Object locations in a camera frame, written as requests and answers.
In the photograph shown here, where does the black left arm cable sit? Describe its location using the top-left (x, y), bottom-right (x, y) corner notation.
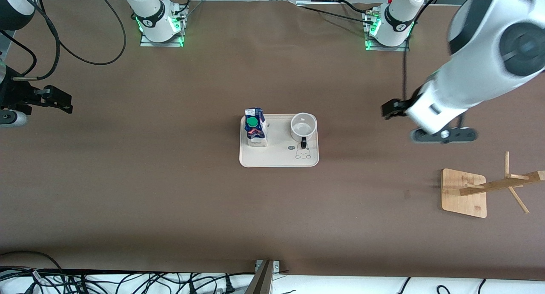
top-left (400, 0), bottom-right (453, 101)

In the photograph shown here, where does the long black table cable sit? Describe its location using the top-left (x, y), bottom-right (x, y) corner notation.
top-left (296, 5), bottom-right (372, 24)

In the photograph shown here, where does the short black table cable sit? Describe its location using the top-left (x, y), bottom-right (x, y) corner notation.
top-left (340, 0), bottom-right (382, 14)

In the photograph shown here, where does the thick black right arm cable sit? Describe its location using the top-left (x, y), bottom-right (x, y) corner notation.
top-left (32, 0), bottom-right (127, 66)

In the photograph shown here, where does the white mug black handle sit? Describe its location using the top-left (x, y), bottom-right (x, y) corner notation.
top-left (290, 112), bottom-right (318, 149)

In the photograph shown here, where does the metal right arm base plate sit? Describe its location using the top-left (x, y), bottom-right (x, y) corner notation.
top-left (140, 6), bottom-right (185, 48)

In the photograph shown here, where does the dark metal beam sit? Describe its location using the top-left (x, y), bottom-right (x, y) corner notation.
top-left (245, 260), bottom-right (274, 294)

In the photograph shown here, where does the silver mounting bracket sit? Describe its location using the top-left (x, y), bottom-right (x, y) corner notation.
top-left (255, 260), bottom-right (281, 274)

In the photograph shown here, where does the blue white milk carton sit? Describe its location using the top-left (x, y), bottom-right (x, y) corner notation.
top-left (244, 108), bottom-right (269, 148)

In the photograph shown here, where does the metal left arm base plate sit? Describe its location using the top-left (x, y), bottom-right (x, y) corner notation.
top-left (363, 10), bottom-right (410, 52)

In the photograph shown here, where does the wooden mug stand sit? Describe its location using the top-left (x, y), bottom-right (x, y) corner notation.
top-left (441, 151), bottom-right (545, 218)

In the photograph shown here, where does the black arched floor cable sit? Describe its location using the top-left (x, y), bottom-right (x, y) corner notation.
top-left (0, 251), bottom-right (65, 274)

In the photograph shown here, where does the white rabbit print tray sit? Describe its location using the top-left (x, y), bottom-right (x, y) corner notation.
top-left (239, 114), bottom-right (319, 168)

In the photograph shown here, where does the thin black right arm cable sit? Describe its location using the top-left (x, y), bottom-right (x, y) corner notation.
top-left (0, 29), bottom-right (38, 77)

